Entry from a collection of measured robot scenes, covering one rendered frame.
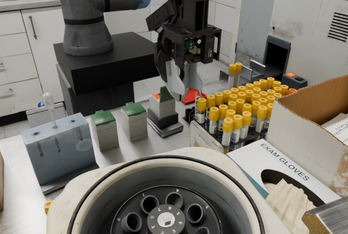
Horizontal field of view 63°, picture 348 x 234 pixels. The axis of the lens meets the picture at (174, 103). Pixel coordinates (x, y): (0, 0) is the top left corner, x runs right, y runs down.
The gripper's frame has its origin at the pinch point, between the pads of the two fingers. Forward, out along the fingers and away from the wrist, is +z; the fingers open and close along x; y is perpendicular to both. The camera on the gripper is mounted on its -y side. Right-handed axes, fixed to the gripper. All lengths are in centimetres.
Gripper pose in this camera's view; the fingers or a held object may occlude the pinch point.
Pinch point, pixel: (177, 93)
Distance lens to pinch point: 54.3
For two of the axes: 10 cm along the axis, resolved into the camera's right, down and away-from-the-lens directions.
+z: 0.0, 8.5, 5.2
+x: 8.7, -2.6, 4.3
